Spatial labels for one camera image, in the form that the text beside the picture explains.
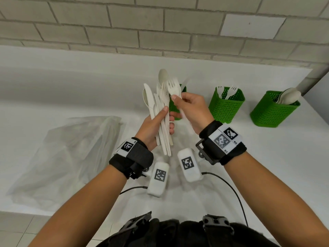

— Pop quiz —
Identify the clear plastic bag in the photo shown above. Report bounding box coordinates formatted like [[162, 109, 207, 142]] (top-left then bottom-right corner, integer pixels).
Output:
[[6, 115, 123, 211]]

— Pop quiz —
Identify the person's right forearm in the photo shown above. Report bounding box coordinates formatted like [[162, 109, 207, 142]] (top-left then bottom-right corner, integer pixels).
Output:
[[223, 151, 329, 247]]

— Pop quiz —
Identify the black camera cable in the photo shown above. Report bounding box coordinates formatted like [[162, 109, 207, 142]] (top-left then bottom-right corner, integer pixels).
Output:
[[119, 186, 149, 195], [201, 172, 248, 227]]

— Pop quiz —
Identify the black right wrist band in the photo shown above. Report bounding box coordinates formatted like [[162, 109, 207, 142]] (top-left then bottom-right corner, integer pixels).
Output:
[[195, 120, 247, 166]]

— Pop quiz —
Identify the person's left hand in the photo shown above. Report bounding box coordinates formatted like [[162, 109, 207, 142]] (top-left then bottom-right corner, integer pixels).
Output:
[[134, 106, 176, 152]]

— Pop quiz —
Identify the black left camera cable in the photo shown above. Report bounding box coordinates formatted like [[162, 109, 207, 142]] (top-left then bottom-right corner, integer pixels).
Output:
[[119, 186, 149, 195]]

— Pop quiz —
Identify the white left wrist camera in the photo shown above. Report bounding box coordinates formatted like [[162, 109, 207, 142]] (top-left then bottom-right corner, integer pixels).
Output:
[[147, 161, 170, 198]]

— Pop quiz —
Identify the person's black clothing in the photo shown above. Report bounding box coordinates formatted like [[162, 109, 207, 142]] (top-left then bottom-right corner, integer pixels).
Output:
[[96, 212, 281, 247]]

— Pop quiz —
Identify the black wrist band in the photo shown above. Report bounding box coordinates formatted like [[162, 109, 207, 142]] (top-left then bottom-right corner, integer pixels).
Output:
[[109, 137, 154, 180], [195, 120, 247, 166]]

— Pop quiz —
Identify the black left wrist band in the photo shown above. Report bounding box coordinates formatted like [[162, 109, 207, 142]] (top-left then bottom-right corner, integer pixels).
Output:
[[109, 137, 154, 180]]

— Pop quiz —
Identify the black harness buckle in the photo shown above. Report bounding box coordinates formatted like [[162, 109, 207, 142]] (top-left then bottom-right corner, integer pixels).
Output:
[[117, 211, 153, 237], [202, 214, 235, 236]]

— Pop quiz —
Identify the person's right hand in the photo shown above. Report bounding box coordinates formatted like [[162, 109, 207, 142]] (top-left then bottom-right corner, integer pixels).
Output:
[[169, 92, 215, 136]]

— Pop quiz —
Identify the pile of white plastic cutlery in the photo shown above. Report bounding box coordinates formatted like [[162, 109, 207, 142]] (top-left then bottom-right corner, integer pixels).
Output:
[[143, 68, 174, 157]]

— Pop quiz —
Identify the white plastic spoon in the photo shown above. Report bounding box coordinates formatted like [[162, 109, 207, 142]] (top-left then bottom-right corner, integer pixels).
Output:
[[281, 90, 302, 105], [276, 87, 293, 104]]

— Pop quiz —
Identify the person's left forearm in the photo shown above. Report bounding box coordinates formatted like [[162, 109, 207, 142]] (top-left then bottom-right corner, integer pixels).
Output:
[[28, 164, 128, 247]]

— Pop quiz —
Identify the black right camera cable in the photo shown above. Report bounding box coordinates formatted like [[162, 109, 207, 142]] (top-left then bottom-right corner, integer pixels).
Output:
[[201, 172, 248, 227]]

